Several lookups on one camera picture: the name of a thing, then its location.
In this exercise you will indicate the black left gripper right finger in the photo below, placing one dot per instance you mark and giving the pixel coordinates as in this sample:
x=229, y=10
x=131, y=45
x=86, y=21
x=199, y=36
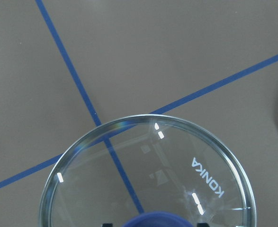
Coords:
x=201, y=224

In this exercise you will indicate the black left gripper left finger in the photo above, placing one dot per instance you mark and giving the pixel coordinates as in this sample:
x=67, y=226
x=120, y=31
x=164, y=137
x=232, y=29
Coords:
x=106, y=225

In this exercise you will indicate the glass pot lid purple knob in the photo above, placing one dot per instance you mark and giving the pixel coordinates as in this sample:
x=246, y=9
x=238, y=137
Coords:
x=148, y=170

